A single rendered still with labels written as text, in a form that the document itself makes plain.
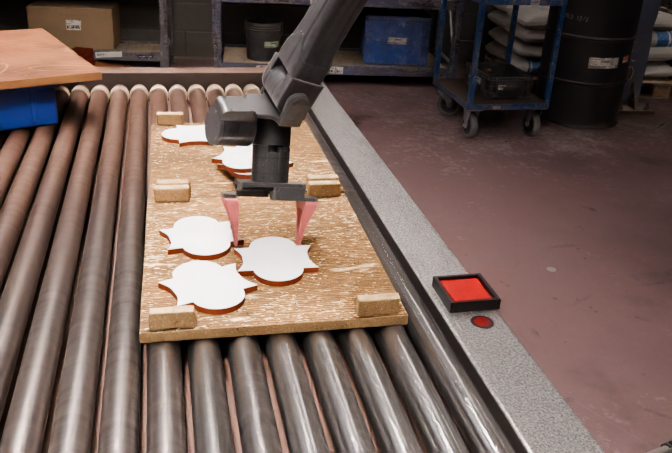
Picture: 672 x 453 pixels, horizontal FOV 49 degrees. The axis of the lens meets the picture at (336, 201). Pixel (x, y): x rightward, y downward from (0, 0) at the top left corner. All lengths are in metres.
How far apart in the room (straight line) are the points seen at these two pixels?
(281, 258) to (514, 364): 0.37
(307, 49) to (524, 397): 0.53
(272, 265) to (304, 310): 0.11
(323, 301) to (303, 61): 0.33
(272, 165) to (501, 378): 0.44
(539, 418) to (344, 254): 0.40
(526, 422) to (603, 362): 1.83
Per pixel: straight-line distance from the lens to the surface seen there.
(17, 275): 1.16
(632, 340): 2.89
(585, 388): 2.58
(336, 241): 1.18
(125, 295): 1.08
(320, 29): 1.02
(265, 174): 1.11
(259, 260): 1.09
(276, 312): 0.99
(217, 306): 0.99
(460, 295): 1.08
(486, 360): 0.98
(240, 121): 1.08
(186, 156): 1.51
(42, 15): 5.94
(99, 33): 5.88
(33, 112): 1.75
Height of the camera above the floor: 1.47
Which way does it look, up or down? 24 degrees down
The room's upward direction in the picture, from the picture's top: 3 degrees clockwise
